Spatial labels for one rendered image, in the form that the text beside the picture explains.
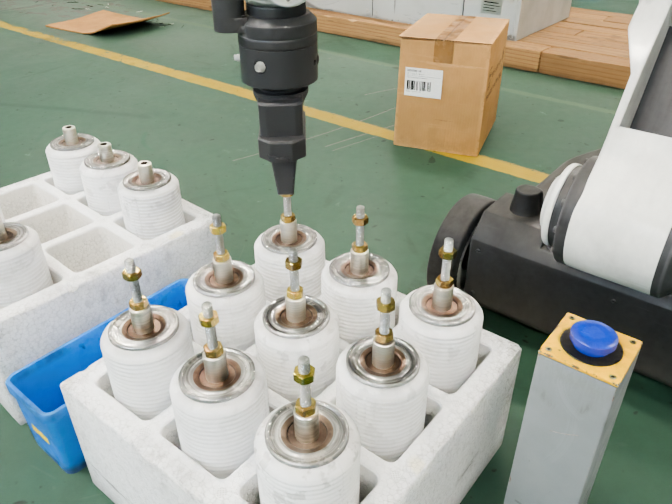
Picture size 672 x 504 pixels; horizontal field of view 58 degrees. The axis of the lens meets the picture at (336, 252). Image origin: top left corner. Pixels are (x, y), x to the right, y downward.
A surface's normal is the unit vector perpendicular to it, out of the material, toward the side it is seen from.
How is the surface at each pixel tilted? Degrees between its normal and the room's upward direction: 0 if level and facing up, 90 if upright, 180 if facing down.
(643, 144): 60
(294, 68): 90
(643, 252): 82
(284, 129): 90
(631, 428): 0
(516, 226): 45
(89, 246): 90
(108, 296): 90
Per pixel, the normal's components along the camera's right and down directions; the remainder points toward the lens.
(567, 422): -0.62, 0.43
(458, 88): -0.40, 0.50
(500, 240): -0.45, -0.29
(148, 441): 0.00, -0.84
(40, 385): 0.77, 0.31
